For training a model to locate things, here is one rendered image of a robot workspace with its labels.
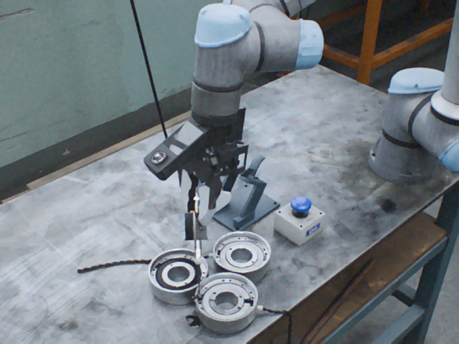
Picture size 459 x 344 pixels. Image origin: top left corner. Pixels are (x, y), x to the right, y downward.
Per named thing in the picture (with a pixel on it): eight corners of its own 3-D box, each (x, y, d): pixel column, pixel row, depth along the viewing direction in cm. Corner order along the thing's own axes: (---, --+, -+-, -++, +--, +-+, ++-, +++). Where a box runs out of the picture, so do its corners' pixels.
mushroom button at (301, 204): (300, 230, 112) (302, 210, 109) (285, 220, 114) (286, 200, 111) (313, 221, 114) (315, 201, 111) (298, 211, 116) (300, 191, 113)
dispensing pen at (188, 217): (185, 292, 97) (182, 191, 99) (197, 289, 101) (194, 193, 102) (196, 292, 96) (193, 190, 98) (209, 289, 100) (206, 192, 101)
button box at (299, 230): (300, 247, 112) (302, 228, 109) (273, 228, 116) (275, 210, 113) (327, 228, 116) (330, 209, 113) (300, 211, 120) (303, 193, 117)
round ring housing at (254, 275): (272, 250, 111) (274, 234, 109) (266, 291, 103) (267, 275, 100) (219, 244, 112) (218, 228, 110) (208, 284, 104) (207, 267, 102)
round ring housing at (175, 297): (138, 294, 102) (135, 279, 100) (169, 256, 110) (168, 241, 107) (190, 316, 98) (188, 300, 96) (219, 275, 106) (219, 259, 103)
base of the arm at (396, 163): (394, 139, 142) (400, 103, 136) (449, 165, 133) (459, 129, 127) (354, 163, 134) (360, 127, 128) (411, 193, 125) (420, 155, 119)
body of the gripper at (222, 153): (245, 175, 97) (254, 110, 91) (206, 191, 92) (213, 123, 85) (216, 155, 102) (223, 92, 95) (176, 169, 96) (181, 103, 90)
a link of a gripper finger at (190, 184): (212, 208, 104) (221, 168, 98) (186, 219, 100) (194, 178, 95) (201, 198, 106) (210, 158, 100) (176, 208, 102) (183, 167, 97)
